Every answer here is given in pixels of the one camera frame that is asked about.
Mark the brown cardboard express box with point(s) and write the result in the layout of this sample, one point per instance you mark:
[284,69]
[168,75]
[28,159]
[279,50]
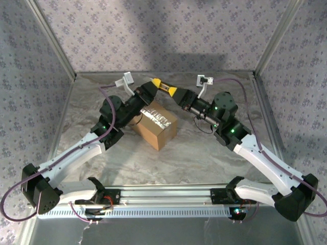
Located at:
[155,137]

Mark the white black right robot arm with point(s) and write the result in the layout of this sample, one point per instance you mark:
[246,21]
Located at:
[268,163]

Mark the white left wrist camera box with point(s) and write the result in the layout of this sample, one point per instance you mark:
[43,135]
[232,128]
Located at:
[127,77]

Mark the clear shiny tape strip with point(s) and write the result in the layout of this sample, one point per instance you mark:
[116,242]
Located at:
[155,116]

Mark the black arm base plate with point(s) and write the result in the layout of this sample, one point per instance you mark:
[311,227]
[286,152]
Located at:
[217,196]
[115,196]

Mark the aluminium floor rail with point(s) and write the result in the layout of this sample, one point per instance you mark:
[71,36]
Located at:
[270,122]
[59,122]

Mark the aluminium frame post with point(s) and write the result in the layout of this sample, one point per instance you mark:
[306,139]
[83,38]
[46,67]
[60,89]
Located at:
[278,38]
[51,38]

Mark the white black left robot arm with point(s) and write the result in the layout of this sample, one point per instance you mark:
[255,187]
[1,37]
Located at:
[76,155]

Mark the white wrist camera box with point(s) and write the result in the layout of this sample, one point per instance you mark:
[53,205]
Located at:
[127,77]
[204,80]

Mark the white torn film scrap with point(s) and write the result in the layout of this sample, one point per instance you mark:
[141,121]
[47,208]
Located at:
[82,233]

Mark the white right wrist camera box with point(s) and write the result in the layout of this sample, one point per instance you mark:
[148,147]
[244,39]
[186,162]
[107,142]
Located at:
[204,80]

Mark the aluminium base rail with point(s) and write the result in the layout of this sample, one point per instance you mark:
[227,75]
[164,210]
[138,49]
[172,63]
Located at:
[166,194]

